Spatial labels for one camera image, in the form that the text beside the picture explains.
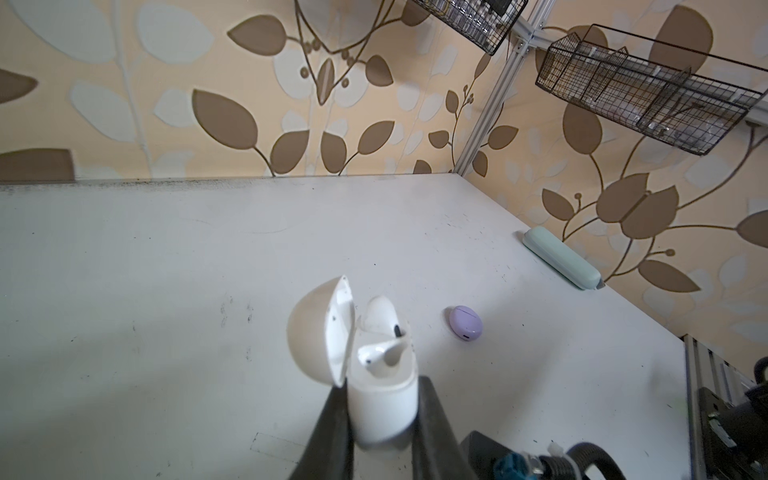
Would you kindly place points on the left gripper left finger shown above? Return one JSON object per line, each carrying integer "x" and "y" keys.
{"x": 329, "y": 453}

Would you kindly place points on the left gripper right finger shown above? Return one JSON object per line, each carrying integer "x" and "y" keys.
{"x": 436, "y": 454}

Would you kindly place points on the white earbud charging case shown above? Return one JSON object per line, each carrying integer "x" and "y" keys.
{"x": 381, "y": 373}

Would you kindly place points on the purple earbud charging case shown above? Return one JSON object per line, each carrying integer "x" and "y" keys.
{"x": 465, "y": 323}

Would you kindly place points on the white earbud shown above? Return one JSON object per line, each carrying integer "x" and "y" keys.
{"x": 380, "y": 317}

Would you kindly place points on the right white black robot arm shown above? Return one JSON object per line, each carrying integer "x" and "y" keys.
{"x": 492, "y": 460}

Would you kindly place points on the green glasses case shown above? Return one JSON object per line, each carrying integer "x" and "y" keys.
{"x": 562, "y": 258}

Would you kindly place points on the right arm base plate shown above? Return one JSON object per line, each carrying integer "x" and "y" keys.
{"x": 735, "y": 437}

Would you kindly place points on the back black wire basket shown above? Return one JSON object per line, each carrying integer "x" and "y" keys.
{"x": 484, "y": 23}

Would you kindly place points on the black wire basket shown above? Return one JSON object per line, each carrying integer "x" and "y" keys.
{"x": 662, "y": 95}
{"x": 484, "y": 23}

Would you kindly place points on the right black wire basket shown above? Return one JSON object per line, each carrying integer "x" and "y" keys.
{"x": 662, "y": 95}

